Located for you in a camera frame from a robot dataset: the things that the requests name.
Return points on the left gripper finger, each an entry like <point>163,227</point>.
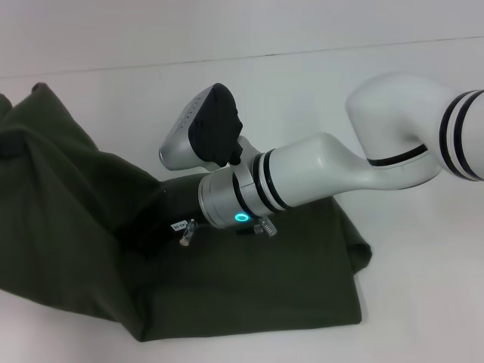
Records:
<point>5,145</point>

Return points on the dark green FREE t-shirt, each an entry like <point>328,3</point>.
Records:
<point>75,208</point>

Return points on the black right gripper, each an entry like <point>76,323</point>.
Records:
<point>166,234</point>

